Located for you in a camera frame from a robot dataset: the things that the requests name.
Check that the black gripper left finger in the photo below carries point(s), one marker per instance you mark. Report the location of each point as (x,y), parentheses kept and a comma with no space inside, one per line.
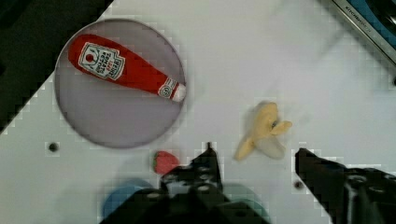
(190,194)

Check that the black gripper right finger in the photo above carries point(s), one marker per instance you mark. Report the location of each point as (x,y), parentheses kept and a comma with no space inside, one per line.
(348,195)

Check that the yellow plush banana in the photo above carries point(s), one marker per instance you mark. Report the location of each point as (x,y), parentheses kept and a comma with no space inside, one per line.
(263,134)

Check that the teal green cup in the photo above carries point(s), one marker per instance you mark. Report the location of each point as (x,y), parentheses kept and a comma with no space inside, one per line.
(239,193)

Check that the red plush strawberry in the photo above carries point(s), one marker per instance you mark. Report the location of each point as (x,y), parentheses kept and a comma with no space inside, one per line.
(164,162)

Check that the blue bowl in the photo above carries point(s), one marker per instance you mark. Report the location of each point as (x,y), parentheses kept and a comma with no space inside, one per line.
(117,204)

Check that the grey round plate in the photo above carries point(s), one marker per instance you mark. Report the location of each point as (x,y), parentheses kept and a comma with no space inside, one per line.
(108,114)

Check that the red plush ketchup bottle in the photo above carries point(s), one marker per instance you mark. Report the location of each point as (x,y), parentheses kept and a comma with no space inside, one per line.
(106,59)

